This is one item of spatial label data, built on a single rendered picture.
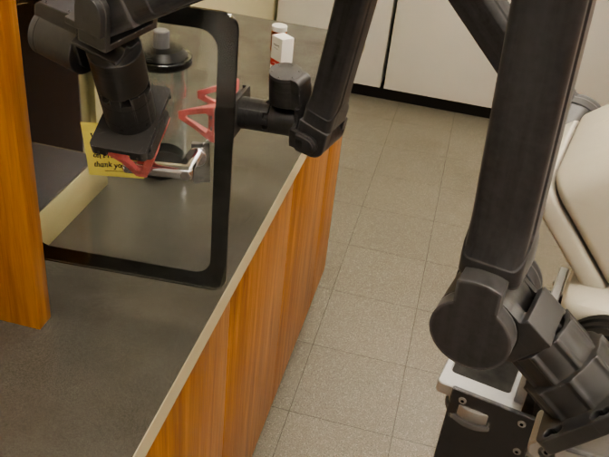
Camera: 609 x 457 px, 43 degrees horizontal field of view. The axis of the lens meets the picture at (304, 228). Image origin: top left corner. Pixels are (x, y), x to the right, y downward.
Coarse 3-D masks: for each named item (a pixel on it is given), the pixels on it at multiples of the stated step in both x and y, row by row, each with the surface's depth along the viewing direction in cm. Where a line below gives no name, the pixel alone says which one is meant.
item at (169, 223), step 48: (144, 48) 91; (192, 48) 90; (48, 96) 97; (96, 96) 96; (192, 96) 94; (48, 144) 101; (192, 144) 97; (48, 192) 105; (96, 192) 104; (144, 192) 102; (192, 192) 101; (48, 240) 109; (96, 240) 108; (144, 240) 107; (192, 240) 105
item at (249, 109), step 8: (248, 88) 139; (240, 96) 135; (248, 96) 140; (240, 104) 135; (248, 104) 134; (256, 104) 134; (264, 104) 134; (240, 112) 134; (248, 112) 134; (256, 112) 134; (264, 112) 134; (240, 120) 135; (248, 120) 135; (256, 120) 134; (264, 120) 134; (240, 128) 139; (248, 128) 136; (256, 128) 136; (264, 128) 136
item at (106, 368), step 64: (256, 64) 196; (256, 192) 143; (0, 320) 107; (64, 320) 108; (128, 320) 110; (192, 320) 111; (0, 384) 97; (64, 384) 98; (128, 384) 99; (0, 448) 89; (64, 448) 90; (128, 448) 91
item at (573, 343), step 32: (576, 320) 71; (544, 352) 68; (576, 352) 68; (608, 352) 69; (544, 384) 69; (576, 384) 67; (608, 384) 67; (544, 416) 72; (576, 416) 68; (608, 416) 65; (544, 448) 69
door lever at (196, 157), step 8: (192, 152) 97; (200, 152) 97; (136, 160) 95; (192, 160) 96; (200, 160) 98; (152, 168) 94; (160, 168) 94; (168, 168) 94; (176, 168) 94; (184, 168) 94; (192, 168) 94; (160, 176) 95; (168, 176) 94; (176, 176) 94; (184, 176) 94; (192, 176) 94
